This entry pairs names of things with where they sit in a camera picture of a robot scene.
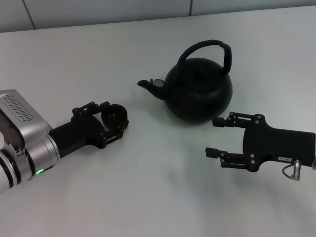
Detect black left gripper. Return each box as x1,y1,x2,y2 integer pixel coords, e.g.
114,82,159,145
48,100,130,159

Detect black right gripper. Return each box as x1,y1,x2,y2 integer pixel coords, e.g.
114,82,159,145
205,111,316,173

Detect dark brown teacup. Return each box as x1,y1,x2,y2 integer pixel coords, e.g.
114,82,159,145
101,104,129,131

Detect black cast iron teapot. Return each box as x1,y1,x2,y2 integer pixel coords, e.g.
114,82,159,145
137,39,234,122

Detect right gripper cable connector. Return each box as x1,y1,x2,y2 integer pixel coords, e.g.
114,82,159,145
282,159,301,180

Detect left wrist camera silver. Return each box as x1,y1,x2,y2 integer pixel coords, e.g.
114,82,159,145
0,89,53,152

